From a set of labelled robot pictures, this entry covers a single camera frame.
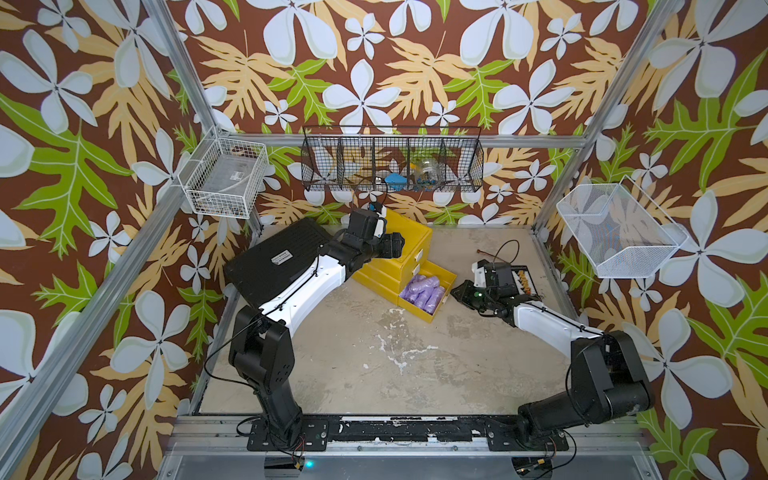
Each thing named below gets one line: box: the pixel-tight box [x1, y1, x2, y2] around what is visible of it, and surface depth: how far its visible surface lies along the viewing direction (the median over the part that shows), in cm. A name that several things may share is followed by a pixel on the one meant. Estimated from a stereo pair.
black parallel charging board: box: [510, 265, 538, 296], surface depth 106 cm
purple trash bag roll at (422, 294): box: [410, 285, 438, 306], surface depth 98 cm
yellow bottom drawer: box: [397, 260, 458, 324], surface depth 102 cm
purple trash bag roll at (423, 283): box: [410, 274, 440, 292], surface depth 98 cm
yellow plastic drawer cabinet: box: [352, 209, 456, 314], surface depth 91 cm
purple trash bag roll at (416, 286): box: [400, 274, 429, 304], surface depth 98 cm
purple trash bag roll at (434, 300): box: [422, 286, 445, 315], surface depth 98 cm
